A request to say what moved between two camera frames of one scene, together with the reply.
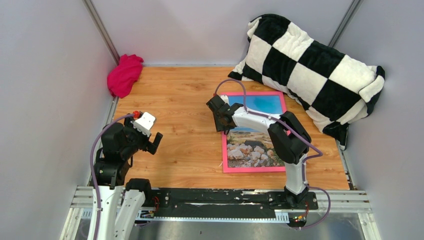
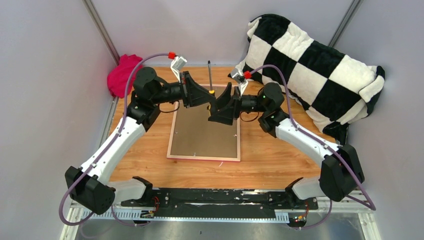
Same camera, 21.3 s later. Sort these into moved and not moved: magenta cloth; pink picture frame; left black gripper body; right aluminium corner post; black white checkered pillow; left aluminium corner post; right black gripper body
Moved: right black gripper body; pink picture frame; left black gripper body
Not moved: black white checkered pillow; magenta cloth; right aluminium corner post; left aluminium corner post
